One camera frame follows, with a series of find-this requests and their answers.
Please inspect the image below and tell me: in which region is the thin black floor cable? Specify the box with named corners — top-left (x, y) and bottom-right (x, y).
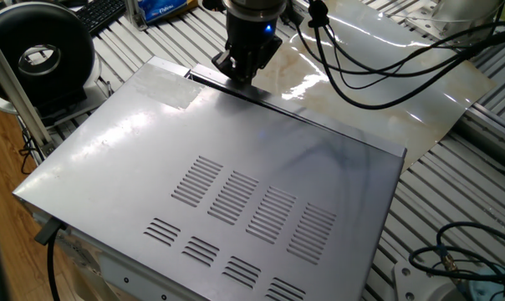
top-left (17, 120), bottom-right (43, 176)

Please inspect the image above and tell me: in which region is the microwave door with handle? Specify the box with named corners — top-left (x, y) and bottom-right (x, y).
top-left (188, 63), bottom-right (407, 159)

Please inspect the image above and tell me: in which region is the black microwave power cable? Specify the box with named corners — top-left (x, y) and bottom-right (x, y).
top-left (33, 217), bottom-right (68, 301)

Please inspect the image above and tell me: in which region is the tall aluminium profile post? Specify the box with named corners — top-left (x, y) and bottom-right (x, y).
top-left (0, 24), bottom-right (55, 158)

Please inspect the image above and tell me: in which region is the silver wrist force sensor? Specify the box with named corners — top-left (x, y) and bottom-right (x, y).
top-left (221, 0), bottom-right (288, 23)

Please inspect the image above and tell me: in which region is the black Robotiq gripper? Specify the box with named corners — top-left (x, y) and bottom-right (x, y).
top-left (212, 15), bottom-right (285, 84)

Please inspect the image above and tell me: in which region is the black round ring device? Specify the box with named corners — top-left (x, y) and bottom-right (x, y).
top-left (0, 2), bottom-right (111, 126)

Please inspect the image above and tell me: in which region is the short aluminium profile post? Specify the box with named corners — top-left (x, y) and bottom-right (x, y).
top-left (125, 0), bottom-right (148, 31)

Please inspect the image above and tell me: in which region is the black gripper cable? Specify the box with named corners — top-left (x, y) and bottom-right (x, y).
top-left (296, 0), bottom-right (505, 110)

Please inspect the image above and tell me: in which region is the silver microwave oven body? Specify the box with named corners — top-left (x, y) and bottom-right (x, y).
top-left (12, 56), bottom-right (406, 301)

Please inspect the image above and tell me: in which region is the blue tissue pack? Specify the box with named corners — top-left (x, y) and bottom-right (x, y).
top-left (135, 0), bottom-right (199, 24)

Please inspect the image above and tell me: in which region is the white bracket plate with holes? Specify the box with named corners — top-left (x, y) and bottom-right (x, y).
top-left (392, 258), bottom-right (467, 301)

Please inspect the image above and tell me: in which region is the marble pattern sheet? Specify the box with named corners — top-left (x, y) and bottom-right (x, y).
top-left (252, 0), bottom-right (498, 172)

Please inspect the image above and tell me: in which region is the black cable with metal connector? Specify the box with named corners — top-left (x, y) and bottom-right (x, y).
top-left (407, 221), bottom-right (505, 298)

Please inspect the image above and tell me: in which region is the black computer keyboard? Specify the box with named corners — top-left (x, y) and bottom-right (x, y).
top-left (74, 0), bottom-right (127, 37)

